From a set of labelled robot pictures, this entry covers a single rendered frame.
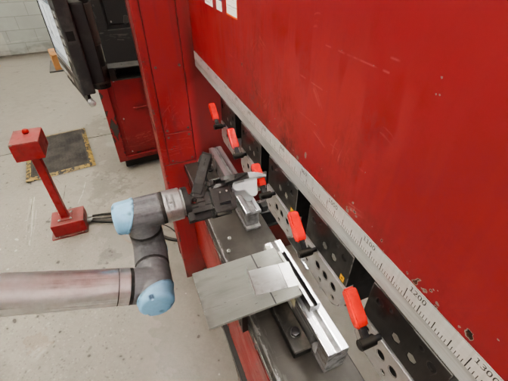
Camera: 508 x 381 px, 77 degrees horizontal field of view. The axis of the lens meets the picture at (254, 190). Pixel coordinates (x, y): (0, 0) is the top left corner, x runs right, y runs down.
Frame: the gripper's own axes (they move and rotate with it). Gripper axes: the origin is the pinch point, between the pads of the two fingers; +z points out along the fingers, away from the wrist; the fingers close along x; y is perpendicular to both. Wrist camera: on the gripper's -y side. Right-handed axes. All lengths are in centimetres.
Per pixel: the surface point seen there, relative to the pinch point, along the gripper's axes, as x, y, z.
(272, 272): -17.0, 24.7, 0.7
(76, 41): -40, -79, -39
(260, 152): -0.8, -6.2, 2.8
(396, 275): 34.0, 27.8, 2.8
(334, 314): -112, 64, 58
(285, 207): 3.5, 10.2, 2.7
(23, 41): -502, -487, -178
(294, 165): 15.2, 3.8, 2.8
